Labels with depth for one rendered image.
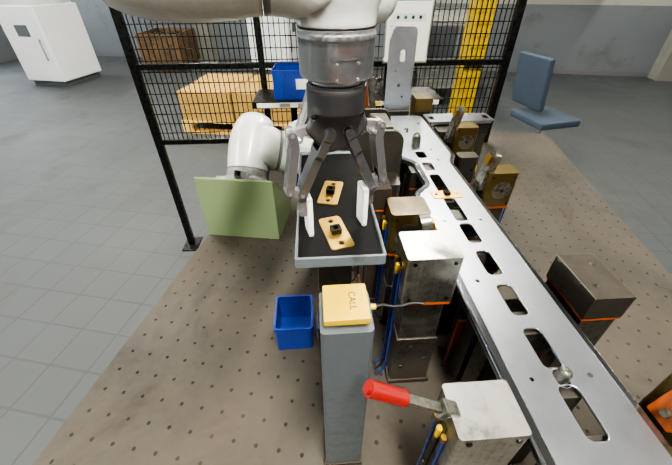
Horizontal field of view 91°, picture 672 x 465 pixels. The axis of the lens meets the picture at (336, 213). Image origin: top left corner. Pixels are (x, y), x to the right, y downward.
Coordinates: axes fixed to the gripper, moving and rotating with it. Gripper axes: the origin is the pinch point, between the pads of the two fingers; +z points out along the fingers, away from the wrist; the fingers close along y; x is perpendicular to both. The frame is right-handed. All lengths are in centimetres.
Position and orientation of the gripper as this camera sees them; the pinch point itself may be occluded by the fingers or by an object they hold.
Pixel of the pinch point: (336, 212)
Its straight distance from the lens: 52.9
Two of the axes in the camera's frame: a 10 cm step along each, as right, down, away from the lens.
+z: 0.0, 8.1, 5.8
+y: 9.5, -1.8, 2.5
